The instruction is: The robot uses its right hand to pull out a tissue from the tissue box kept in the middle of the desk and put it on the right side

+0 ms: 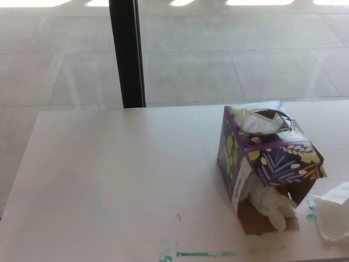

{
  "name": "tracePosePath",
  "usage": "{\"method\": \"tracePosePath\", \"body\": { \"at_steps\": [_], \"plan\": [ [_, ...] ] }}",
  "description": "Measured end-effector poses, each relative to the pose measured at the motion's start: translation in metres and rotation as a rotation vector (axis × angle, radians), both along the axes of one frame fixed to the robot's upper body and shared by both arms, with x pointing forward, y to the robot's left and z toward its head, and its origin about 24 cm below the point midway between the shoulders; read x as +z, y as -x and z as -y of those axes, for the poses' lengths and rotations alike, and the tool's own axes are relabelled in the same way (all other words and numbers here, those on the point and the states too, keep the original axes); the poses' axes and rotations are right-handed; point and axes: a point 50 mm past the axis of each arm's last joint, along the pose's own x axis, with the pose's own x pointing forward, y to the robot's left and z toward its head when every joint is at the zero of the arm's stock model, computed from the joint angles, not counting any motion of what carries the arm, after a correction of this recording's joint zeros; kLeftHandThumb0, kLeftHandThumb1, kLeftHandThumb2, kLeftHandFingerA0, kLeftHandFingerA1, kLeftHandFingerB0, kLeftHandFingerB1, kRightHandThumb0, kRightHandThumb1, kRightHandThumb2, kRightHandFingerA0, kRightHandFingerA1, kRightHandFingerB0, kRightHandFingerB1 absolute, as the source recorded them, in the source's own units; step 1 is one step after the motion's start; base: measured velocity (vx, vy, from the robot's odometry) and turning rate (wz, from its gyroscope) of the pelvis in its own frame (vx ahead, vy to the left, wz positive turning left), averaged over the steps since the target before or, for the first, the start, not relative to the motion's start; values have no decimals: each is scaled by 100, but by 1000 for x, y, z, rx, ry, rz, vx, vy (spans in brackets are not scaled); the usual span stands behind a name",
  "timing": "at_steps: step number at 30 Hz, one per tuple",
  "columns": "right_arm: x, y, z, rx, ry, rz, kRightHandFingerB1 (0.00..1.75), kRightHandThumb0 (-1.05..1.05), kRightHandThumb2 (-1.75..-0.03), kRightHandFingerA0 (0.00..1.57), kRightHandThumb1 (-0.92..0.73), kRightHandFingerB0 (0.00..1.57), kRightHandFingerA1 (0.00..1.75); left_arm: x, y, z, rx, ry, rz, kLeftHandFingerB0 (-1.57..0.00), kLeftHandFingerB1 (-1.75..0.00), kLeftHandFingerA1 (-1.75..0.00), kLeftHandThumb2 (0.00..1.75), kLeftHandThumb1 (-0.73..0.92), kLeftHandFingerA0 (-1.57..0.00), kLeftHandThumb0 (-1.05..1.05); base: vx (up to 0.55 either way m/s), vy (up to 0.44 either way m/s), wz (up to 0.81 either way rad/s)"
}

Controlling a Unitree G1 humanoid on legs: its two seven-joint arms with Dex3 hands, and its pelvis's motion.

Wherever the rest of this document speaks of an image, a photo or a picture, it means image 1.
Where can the white folded tissue in opening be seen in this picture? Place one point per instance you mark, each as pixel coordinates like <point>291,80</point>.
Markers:
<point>256,124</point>

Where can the black vertical window post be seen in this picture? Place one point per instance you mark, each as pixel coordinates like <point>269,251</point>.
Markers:
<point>126,54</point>

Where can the purple floral tissue box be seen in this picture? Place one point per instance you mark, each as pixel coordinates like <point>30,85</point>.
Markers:
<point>275,163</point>

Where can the white pulled facial tissue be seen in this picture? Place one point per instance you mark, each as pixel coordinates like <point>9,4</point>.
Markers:
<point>334,215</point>

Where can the crumpled white tissue wad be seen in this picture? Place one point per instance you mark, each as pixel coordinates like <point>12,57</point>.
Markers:
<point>268,203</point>

